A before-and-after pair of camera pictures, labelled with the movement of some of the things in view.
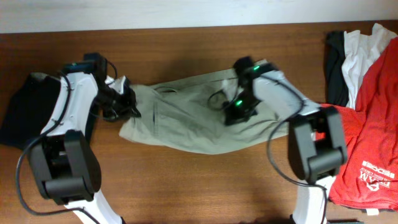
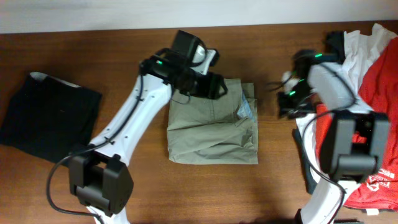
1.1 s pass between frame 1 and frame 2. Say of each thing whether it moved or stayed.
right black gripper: moved
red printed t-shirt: stayed
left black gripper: moved
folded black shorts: stayed
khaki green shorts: moved
